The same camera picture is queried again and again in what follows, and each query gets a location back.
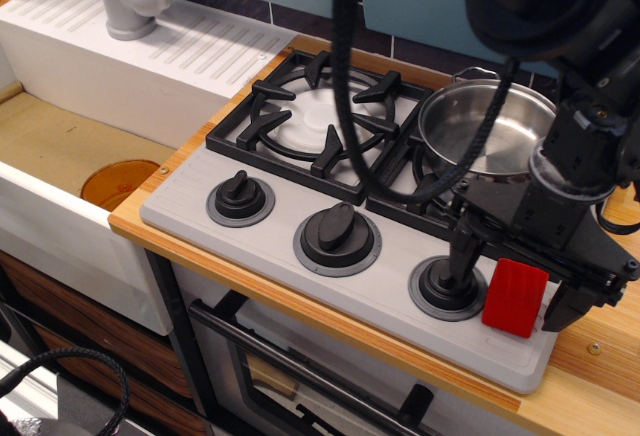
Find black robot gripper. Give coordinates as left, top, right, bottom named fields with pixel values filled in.
left=448, top=178, right=631, bottom=332

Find red cube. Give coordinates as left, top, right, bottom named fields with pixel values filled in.
left=481, top=258, right=549, bottom=339

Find stainless steel pan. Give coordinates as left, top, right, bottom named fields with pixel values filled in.
left=417, top=66, right=556, bottom=183

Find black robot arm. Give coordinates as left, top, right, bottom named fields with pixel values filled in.
left=458, top=0, right=639, bottom=332

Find black right stove knob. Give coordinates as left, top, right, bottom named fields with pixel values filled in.
left=408, top=256, right=488, bottom=322

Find black stove knob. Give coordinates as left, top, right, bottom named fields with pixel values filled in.
left=206, top=170, right=275, bottom=228
left=293, top=202, right=382, bottom=278
left=408, top=256, right=488, bottom=322

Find grey toy stove top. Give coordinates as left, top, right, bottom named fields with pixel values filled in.
left=138, top=50, right=561, bottom=396

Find black middle stove knob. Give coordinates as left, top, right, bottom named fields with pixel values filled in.
left=293, top=202, right=382, bottom=278

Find black left stove knob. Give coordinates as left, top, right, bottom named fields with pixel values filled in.
left=206, top=170, right=275, bottom=228

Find black left burner grate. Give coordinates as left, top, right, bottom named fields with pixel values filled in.
left=206, top=50, right=432, bottom=205

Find white toy sink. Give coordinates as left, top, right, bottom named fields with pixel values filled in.
left=1, top=0, right=293, bottom=335

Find wooden drawer fronts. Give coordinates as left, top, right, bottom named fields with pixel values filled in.
left=1, top=252, right=210, bottom=435

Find oven door with handle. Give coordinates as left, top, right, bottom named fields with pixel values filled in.
left=188, top=291, right=523, bottom=435

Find black braided cable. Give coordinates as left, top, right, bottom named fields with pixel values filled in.
left=330, top=0, right=524, bottom=203

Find black braided cable foreground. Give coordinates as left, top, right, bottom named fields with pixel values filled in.
left=0, top=348, right=131, bottom=436

